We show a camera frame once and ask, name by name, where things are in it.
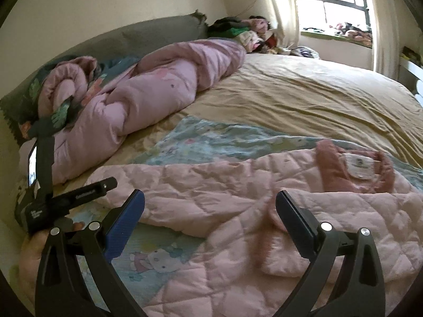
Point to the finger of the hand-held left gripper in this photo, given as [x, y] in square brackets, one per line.
[86, 193]
[45, 158]

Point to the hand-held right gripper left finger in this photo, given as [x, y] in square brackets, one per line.
[127, 219]

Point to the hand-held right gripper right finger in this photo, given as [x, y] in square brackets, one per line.
[294, 219]

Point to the pink quilted blanket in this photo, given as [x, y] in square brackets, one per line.
[214, 185]

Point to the pile of clothes and toys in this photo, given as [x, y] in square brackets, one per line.
[244, 28]

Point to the person's left hand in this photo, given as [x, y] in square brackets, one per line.
[28, 264]

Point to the cartoon printed blanket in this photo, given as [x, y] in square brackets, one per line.
[211, 138]

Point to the dark green floral bedding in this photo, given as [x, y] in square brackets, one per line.
[115, 64]

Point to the pink duvet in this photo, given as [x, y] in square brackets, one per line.
[148, 82]

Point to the bed with tan sheet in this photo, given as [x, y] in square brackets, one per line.
[314, 89]

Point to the grey headboard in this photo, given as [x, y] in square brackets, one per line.
[132, 36]

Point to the cream curtain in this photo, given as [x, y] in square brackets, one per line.
[386, 23]
[282, 13]

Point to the window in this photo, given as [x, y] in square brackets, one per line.
[330, 6]

